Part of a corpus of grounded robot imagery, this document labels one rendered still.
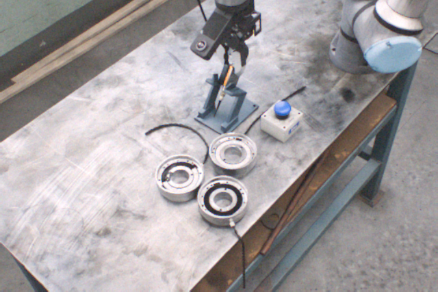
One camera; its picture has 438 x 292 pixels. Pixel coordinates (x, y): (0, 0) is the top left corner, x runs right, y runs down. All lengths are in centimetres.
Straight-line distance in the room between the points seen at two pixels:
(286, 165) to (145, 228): 34
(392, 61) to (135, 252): 69
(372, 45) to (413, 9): 11
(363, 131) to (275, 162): 48
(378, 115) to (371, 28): 50
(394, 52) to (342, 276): 99
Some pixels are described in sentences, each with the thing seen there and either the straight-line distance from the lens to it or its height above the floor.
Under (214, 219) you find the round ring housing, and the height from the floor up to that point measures 83.
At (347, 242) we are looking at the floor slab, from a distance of 209.
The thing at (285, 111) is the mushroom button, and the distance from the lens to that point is 126.
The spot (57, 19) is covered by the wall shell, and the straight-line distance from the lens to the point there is 291.
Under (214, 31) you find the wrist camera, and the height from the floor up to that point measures 107.
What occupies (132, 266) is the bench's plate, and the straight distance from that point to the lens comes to 114.
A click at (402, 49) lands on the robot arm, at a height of 99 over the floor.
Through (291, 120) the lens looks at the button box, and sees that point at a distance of 128.
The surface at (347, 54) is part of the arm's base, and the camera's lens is 145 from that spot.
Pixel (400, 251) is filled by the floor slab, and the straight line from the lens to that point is 212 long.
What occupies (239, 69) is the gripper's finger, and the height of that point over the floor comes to 95.
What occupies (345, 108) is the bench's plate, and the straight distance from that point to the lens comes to 138.
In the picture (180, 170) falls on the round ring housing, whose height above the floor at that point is 82.
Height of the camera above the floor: 179
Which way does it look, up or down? 48 degrees down
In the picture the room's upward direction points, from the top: 3 degrees counter-clockwise
